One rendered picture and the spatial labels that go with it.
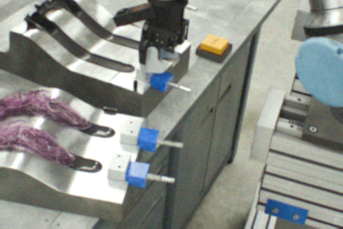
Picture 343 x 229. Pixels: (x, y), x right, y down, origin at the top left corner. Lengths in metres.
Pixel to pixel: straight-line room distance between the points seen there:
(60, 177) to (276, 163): 0.42
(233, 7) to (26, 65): 0.73
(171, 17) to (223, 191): 1.24
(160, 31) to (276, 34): 2.19
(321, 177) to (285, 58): 2.08
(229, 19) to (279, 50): 1.46
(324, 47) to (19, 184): 0.63
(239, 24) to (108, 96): 0.59
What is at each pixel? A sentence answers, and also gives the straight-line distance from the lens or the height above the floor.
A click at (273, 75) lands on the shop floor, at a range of 3.05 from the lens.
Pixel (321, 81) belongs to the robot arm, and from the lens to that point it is 0.91.
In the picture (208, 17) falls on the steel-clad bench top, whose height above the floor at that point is 0.80.
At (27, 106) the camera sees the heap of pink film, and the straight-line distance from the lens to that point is 1.26.
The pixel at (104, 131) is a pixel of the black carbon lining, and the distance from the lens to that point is 1.28.
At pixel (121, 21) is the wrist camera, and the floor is 1.03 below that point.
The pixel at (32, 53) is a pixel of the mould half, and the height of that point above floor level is 0.89.
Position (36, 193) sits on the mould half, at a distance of 1.17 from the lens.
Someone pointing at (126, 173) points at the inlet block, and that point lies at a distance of 1.16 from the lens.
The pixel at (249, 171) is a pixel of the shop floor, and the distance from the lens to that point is 2.47.
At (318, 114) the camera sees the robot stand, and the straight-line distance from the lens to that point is 1.10.
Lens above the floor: 1.69
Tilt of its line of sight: 38 degrees down
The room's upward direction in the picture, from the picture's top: 5 degrees clockwise
